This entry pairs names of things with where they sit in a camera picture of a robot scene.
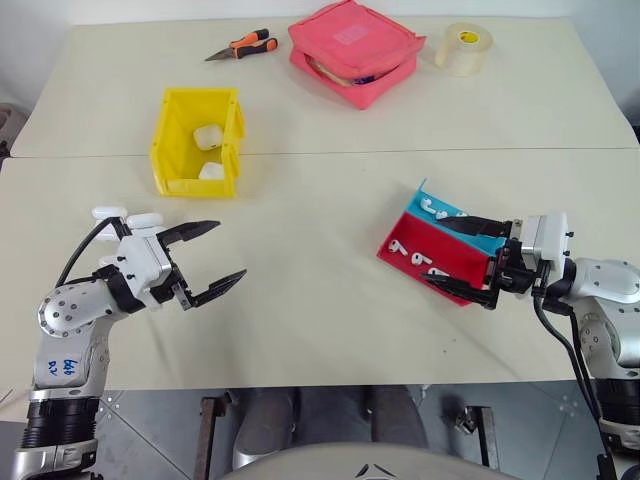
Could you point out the beige robot torso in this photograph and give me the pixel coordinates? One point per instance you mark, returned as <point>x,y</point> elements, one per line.
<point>370,462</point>

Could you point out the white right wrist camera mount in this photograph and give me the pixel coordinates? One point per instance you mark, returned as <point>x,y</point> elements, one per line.
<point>547,240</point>

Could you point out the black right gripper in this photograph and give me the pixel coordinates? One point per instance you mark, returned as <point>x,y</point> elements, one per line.
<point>515,275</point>

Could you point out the white wireless earbud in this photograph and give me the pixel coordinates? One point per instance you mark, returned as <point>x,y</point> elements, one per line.
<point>438,272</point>
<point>419,258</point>
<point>442,214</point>
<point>427,204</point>
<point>396,246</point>

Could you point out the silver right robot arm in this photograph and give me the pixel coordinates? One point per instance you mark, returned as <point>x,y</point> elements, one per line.
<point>605,295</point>

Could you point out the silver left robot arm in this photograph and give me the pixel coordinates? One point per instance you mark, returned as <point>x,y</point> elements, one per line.
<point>65,310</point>

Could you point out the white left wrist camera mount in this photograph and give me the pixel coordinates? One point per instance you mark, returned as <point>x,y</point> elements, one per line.
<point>142,262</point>

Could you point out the clear packing tape roll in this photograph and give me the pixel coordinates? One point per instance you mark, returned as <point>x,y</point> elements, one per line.
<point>465,50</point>

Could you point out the orange and black pliers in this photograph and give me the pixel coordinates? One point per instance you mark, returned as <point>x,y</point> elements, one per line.
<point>245,44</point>

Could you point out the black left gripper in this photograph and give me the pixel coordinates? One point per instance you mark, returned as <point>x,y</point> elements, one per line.
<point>176,289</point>

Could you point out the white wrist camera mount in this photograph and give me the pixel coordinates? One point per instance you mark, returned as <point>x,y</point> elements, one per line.
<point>547,240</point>
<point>142,262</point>

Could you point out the blue shallow tray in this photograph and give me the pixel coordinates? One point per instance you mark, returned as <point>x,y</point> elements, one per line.
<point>482,242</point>

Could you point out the rusty metal table leg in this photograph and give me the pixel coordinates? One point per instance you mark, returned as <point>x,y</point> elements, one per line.
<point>207,440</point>
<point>482,440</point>

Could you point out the red shallow tray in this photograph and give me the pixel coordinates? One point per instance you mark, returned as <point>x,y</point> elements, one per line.
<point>450,255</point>

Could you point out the yellow plastic bin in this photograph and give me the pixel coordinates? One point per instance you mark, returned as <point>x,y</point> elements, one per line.
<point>170,150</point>

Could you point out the dark rounded robot leg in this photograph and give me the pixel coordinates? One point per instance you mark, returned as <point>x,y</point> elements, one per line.
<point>397,412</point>
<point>265,420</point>

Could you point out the pink fabric zip pouch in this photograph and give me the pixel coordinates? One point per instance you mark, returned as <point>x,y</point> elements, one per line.
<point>350,40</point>

